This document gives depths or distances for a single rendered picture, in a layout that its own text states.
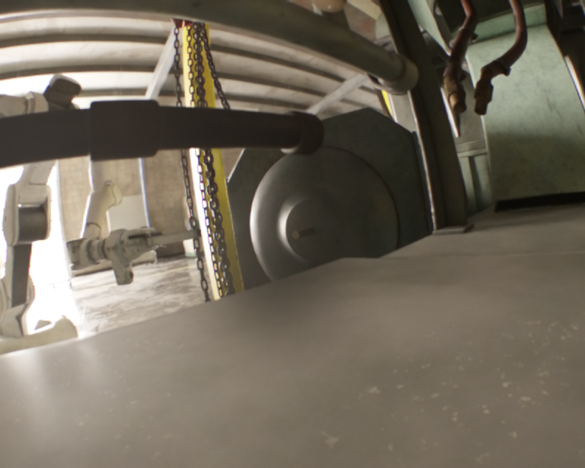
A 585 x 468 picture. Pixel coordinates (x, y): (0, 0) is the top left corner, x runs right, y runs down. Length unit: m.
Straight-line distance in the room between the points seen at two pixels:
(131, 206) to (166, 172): 1.94
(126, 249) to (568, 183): 0.96
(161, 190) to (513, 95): 9.82
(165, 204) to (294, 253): 9.46
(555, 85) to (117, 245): 1.07
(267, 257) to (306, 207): 0.16
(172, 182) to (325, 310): 10.07
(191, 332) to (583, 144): 0.71
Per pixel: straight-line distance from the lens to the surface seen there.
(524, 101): 0.75
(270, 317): 0.17
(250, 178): 0.68
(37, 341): 1.43
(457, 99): 0.39
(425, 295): 0.17
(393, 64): 0.21
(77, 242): 0.83
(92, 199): 1.03
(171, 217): 9.98
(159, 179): 10.09
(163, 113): 0.21
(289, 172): 0.60
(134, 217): 9.03
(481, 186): 1.30
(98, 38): 7.05
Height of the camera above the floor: 0.65
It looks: 3 degrees down
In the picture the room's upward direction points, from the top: 9 degrees counter-clockwise
